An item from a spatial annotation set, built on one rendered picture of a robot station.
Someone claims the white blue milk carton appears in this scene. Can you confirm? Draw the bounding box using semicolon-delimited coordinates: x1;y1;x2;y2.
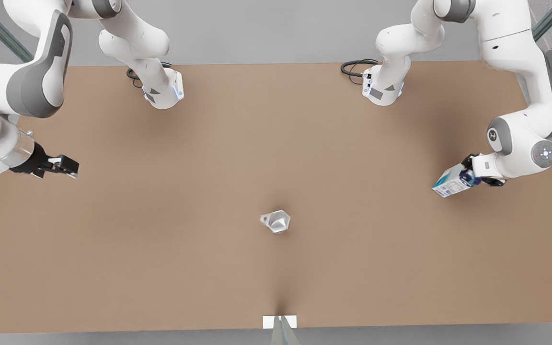
432;163;483;198

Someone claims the white faceted cup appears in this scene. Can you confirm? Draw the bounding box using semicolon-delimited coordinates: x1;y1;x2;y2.
260;210;291;235

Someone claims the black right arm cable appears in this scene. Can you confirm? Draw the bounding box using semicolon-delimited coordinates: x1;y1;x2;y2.
126;62;174;90

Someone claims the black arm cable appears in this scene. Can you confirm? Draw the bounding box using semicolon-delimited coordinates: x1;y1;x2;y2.
340;58;380;86
126;62;174;90

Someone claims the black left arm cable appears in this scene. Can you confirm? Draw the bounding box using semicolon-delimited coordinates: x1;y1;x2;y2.
340;58;380;86

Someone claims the white frame post foot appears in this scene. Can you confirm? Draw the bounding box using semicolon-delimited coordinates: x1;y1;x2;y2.
263;315;298;330

